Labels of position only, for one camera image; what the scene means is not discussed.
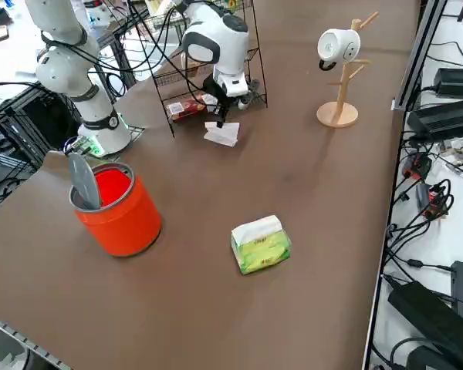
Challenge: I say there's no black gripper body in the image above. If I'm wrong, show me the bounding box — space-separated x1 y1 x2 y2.
202 75 233 112

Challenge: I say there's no green tissue pack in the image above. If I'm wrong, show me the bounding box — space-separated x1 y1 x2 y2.
230 215 293 276

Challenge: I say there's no orange round bin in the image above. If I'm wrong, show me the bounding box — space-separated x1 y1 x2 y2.
73 161 164 258

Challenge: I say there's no grey bin lid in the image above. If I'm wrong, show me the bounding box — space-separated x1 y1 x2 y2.
68 152 103 211

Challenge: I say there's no red biscuit box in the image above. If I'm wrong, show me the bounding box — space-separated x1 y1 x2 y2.
165 98 209 123

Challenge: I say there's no long white printed box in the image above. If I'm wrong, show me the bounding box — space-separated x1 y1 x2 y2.
144 0 178 16

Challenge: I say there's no wooden mug tree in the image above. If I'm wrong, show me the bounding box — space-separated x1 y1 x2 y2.
316 11 380 129

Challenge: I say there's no white mug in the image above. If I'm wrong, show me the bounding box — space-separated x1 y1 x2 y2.
316 28 362 72

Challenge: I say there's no red black connector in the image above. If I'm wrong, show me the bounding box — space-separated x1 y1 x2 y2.
415 180 455 221
403 152 433 180

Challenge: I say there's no black power supply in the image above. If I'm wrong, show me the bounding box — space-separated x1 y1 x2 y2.
406 98 463 140
433 68 463 98

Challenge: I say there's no large black power adapter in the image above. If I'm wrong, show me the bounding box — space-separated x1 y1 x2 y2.
387 280 463 370

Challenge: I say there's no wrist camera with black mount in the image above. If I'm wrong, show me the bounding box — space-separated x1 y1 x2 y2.
237 79 262 111

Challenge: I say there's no black wire shelf rack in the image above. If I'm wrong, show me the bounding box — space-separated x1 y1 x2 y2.
129 0 269 139

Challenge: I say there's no black metal frame cart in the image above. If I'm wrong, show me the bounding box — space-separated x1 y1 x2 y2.
0 82 82 170

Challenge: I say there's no aluminium profile rail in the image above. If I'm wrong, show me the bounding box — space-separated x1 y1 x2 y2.
391 0 448 113

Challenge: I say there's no aluminium table edge rail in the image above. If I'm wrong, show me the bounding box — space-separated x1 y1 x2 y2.
0 310 74 370

